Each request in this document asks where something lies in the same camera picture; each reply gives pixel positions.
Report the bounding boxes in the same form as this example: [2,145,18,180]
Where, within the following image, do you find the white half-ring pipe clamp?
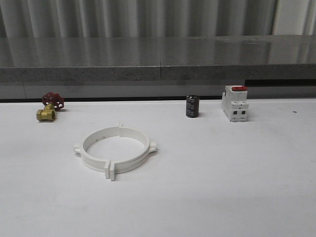
[109,124,157,181]
[73,123,126,180]

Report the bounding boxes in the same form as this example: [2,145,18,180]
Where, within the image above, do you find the black cylindrical capacitor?
[186,95,199,118]

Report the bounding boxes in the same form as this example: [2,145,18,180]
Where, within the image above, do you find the grey stone counter ledge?
[0,36,316,85]

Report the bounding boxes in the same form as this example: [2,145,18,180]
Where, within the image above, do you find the brass valve red handwheel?
[36,92,64,121]

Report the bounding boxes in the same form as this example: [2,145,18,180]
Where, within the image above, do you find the white circuit breaker red switch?
[222,85,249,122]

